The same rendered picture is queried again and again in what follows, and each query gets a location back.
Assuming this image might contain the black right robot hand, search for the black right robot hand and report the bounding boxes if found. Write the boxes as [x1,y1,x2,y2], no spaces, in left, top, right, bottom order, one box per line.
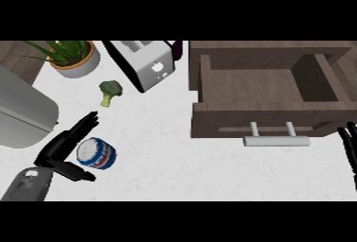
[336,122,357,191]

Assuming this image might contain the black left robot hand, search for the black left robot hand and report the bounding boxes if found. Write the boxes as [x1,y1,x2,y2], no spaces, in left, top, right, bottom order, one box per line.
[34,111,100,182]

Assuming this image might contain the blue and white can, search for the blue and white can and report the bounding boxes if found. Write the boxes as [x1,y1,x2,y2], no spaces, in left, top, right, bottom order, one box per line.
[75,136,118,171]

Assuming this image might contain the brown wooden drawer front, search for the brown wooden drawer front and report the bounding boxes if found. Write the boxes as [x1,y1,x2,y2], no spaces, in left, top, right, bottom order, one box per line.
[190,101,357,139]

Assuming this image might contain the brown wooden drawer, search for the brown wooden drawer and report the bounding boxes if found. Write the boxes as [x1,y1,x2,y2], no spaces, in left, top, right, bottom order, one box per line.
[190,101,357,139]
[198,53,352,112]

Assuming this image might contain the grey rounded appliance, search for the grey rounded appliance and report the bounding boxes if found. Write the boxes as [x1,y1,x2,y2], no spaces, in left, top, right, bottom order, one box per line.
[0,65,60,149]

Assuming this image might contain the green broccoli floret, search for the green broccoli floret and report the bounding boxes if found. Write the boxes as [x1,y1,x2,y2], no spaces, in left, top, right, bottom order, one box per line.
[97,79,124,109]

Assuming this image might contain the potted green plant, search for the potted green plant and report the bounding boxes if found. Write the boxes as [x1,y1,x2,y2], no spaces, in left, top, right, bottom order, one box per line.
[18,40,102,79]

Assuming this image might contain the silver toaster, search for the silver toaster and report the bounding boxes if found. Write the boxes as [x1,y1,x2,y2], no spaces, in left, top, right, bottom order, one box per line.
[102,40,177,94]

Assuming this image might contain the brown wooden cabinet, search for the brown wooden cabinet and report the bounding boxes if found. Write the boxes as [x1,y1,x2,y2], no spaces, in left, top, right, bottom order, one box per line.
[189,40,357,102]

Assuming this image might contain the silver drawer handle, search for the silver drawer handle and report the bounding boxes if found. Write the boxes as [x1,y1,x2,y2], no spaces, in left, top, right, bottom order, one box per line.
[242,121,311,147]

